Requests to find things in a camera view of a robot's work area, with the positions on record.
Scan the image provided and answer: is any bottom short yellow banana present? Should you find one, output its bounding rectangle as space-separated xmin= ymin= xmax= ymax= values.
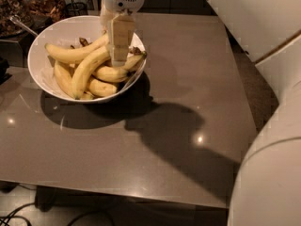
xmin=86 ymin=77 xmax=119 ymax=97

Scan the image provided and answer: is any left lower yellow banana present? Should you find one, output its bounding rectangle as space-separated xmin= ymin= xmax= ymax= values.
xmin=54 ymin=60 xmax=73 ymax=98

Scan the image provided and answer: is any white ceramic bowl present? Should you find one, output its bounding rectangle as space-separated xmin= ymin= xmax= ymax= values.
xmin=27 ymin=15 xmax=146 ymax=104

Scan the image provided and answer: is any black floor cable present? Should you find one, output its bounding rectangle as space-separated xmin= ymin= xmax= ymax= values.
xmin=0 ymin=201 xmax=37 ymax=226

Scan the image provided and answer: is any metal serving spoon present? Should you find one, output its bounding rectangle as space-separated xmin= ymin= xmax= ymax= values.
xmin=9 ymin=15 xmax=38 ymax=37

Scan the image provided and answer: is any middle right yellow banana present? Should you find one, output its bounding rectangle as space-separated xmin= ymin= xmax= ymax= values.
xmin=93 ymin=66 xmax=129 ymax=83

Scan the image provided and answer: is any right upper yellow banana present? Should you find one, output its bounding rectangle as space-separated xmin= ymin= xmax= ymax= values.
xmin=119 ymin=52 xmax=147 ymax=72

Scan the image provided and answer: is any glass jar of snacks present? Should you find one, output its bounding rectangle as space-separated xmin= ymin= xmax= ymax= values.
xmin=26 ymin=0 xmax=66 ymax=23

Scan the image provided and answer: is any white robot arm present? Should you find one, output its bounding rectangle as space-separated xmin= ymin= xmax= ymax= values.
xmin=125 ymin=0 xmax=301 ymax=226

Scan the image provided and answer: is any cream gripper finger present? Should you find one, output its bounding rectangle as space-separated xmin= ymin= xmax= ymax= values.
xmin=100 ymin=4 xmax=114 ymax=32
xmin=107 ymin=14 xmax=135 ymax=67

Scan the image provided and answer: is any glass bowl of snacks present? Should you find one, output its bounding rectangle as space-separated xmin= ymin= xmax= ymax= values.
xmin=0 ymin=0 xmax=34 ymax=38

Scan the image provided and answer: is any top back yellow banana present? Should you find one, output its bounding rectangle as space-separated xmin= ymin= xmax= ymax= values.
xmin=44 ymin=33 xmax=109 ymax=64

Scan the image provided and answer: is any dark wire basket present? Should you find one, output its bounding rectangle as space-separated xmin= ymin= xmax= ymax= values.
xmin=66 ymin=2 xmax=87 ymax=17

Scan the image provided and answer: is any long front yellow banana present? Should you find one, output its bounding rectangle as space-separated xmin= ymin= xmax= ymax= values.
xmin=71 ymin=45 xmax=110 ymax=99

